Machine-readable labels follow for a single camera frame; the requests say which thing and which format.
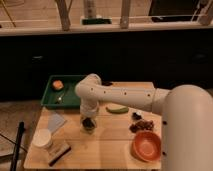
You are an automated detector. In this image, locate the grey cloth sponge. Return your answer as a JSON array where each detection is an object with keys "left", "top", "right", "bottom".
[{"left": 47, "top": 113, "right": 66, "bottom": 134}]

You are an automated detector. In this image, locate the orange toy food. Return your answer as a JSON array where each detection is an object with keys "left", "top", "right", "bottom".
[{"left": 52, "top": 80, "right": 64, "bottom": 91}]

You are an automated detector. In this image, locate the orange bowl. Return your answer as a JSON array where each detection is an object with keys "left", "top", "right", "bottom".
[{"left": 131, "top": 131, "right": 161, "bottom": 162}]

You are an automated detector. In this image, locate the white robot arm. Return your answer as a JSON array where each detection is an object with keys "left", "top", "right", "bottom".
[{"left": 75, "top": 74, "right": 213, "bottom": 171}]

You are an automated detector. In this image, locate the dark brown bowl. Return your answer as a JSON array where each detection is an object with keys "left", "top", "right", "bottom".
[{"left": 102, "top": 81, "right": 113, "bottom": 86}]

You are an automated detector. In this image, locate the white paper cup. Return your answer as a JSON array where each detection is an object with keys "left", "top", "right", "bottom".
[{"left": 32, "top": 129, "right": 53, "bottom": 149}]

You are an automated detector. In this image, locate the green plastic tray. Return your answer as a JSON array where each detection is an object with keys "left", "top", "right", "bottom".
[{"left": 41, "top": 75, "right": 85, "bottom": 109}]

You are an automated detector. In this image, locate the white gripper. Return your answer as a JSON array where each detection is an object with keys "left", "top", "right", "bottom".
[{"left": 80, "top": 99, "right": 99, "bottom": 118}]

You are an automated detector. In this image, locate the black pole stand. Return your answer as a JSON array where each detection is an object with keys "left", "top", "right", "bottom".
[{"left": 10, "top": 122, "right": 25, "bottom": 171}]

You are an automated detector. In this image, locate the small dark toy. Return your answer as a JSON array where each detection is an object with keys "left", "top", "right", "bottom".
[{"left": 132, "top": 112, "right": 142, "bottom": 120}]

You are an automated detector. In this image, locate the dark green cup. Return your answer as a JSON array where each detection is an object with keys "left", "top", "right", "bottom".
[{"left": 80, "top": 116, "right": 97, "bottom": 134}]

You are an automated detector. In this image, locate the dark grapes bunch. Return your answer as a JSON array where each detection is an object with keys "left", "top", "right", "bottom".
[{"left": 129, "top": 120, "right": 154, "bottom": 133}]

